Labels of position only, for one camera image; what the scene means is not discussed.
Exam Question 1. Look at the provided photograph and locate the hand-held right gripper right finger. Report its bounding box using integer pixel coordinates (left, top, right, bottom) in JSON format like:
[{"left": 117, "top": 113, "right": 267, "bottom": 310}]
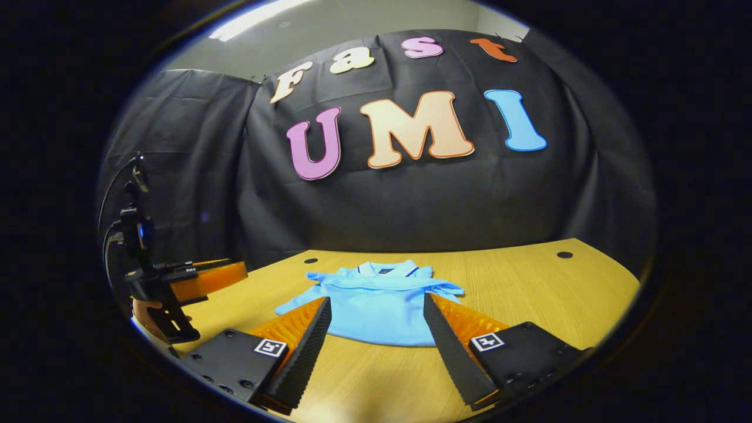
[{"left": 423, "top": 292, "right": 591, "bottom": 412}]

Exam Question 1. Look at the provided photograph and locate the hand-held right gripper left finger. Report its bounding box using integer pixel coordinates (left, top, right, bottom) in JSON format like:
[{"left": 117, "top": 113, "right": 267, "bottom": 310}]
[{"left": 179, "top": 296, "right": 333, "bottom": 416}]

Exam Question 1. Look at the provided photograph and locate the light blue T-shirt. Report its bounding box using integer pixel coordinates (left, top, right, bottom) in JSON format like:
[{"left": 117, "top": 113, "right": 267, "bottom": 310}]
[{"left": 274, "top": 260, "right": 465, "bottom": 347}]

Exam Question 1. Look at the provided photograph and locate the black backdrop cloth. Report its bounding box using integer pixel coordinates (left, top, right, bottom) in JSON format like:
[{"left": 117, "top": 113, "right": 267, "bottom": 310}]
[{"left": 97, "top": 29, "right": 659, "bottom": 306}]

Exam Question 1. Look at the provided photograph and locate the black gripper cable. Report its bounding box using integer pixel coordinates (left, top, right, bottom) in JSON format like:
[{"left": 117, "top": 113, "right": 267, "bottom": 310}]
[{"left": 97, "top": 157, "right": 143, "bottom": 280}]

